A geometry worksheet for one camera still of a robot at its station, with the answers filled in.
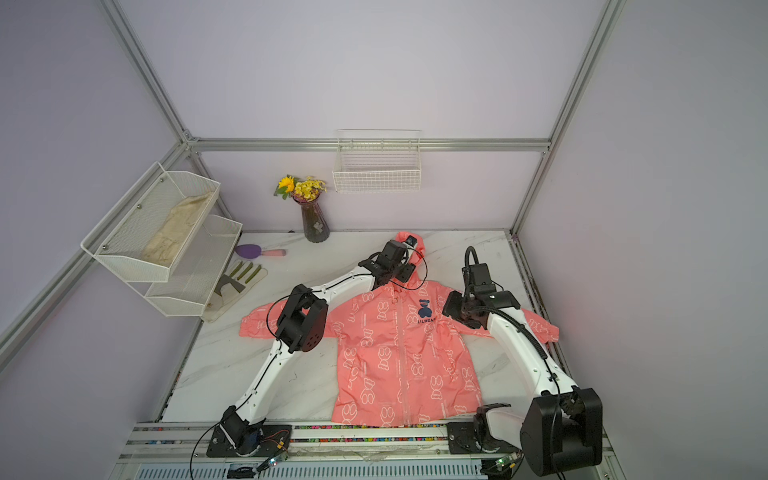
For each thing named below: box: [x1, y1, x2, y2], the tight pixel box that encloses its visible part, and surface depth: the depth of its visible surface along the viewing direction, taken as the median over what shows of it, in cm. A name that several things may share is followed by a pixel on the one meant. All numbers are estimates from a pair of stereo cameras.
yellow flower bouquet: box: [274, 175, 328, 201], surface depth 103 cm
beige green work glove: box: [203, 260, 268, 323], surface depth 106 cm
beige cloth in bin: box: [141, 192, 213, 267], surface depth 81 cm
